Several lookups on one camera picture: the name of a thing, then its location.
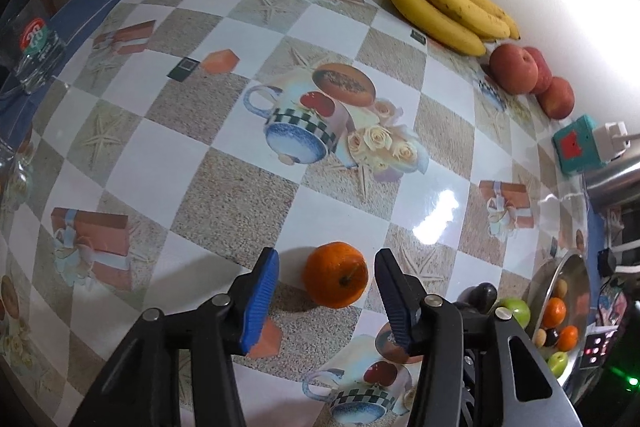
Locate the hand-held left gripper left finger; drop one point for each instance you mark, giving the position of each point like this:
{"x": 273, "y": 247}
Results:
{"x": 260, "y": 302}

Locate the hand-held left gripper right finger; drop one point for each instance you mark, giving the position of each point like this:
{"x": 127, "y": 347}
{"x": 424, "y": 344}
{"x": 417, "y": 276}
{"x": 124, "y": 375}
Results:
{"x": 395, "y": 307}

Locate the small orange mandarin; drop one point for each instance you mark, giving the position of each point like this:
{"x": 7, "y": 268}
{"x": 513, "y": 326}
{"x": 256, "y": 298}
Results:
{"x": 567, "y": 338}
{"x": 554, "y": 312}
{"x": 335, "y": 274}

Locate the dark purple grape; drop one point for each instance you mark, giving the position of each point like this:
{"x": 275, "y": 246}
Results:
{"x": 550, "y": 338}

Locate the stainless steel bowl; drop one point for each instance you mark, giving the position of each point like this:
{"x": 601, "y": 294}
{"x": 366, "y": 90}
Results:
{"x": 580, "y": 297}

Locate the small tan round fruit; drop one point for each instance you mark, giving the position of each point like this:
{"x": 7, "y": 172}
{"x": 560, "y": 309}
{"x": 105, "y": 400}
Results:
{"x": 561, "y": 288}
{"x": 539, "y": 337}

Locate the dark plum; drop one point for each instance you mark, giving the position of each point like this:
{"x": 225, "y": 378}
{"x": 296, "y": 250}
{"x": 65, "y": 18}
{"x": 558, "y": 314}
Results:
{"x": 485, "y": 293}

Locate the green apple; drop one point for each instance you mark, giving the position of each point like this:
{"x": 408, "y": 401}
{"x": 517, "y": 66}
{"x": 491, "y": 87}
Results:
{"x": 520, "y": 309}

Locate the colourful snack packets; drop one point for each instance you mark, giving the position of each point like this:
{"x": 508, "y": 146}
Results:
{"x": 612, "y": 307}

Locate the black power adapter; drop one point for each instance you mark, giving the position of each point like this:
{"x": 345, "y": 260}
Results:
{"x": 607, "y": 260}

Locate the checkered printed tablecloth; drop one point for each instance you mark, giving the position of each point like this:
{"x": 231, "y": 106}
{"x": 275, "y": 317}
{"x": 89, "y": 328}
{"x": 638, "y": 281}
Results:
{"x": 200, "y": 167}

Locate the stainless steel thermos jug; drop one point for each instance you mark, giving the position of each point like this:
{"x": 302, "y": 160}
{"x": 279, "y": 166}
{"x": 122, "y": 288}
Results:
{"x": 615, "y": 179}

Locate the teal plastic box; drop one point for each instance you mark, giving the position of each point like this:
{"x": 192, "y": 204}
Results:
{"x": 572, "y": 147}

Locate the white power adapter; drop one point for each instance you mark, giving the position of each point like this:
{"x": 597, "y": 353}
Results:
{"x": 614, "y": 139}

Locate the red apple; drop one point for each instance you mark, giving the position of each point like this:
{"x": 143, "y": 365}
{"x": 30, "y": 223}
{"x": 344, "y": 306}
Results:
{"x": 557, "y": 99}
{"x": 545, "y": 72}

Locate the orange peach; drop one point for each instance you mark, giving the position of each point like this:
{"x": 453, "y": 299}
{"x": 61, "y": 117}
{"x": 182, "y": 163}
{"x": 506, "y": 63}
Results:
{"x": 512, "y": 69}

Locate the clear plastic bag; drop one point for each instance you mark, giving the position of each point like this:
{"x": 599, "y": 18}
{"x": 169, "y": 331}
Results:
{"x": 12, "y": 169}

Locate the clear cup red green label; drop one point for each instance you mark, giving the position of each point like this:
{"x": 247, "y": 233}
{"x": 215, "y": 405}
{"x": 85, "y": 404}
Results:
{"x": 37, "y": 49}

